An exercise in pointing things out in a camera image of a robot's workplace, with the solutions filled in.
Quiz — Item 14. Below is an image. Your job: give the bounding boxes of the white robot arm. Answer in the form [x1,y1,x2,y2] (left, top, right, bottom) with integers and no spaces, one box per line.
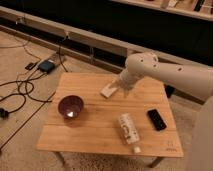
[113,52,213,171]

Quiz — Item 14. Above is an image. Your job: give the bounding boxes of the beige rectangular block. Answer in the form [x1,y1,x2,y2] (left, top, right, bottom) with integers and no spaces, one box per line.
[100,84,118,98]

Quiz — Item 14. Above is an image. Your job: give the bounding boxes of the wooden table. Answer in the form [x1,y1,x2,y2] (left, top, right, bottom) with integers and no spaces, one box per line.
[37,73,184,158]

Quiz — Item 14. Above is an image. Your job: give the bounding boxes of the long wooden shelf unit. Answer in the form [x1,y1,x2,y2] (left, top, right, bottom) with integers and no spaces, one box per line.
[0,0,213,101]

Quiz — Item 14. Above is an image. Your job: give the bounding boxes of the dark purple bowl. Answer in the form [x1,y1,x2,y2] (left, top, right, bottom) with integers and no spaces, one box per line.
[58,95,84,119]

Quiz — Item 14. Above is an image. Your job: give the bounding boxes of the blue black box device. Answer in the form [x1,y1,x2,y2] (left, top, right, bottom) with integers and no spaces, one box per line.
[38,60,55,73]

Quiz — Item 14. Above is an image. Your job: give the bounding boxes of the small black adapter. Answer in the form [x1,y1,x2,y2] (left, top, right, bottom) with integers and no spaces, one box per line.
[25,62,37,70]

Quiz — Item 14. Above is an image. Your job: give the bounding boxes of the black plug on floor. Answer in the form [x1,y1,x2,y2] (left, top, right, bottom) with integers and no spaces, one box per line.
[0,108,9,119]

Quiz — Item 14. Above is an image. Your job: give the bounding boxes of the black floor cables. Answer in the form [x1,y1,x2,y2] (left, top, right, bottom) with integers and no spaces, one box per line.
[0,36,69,151]

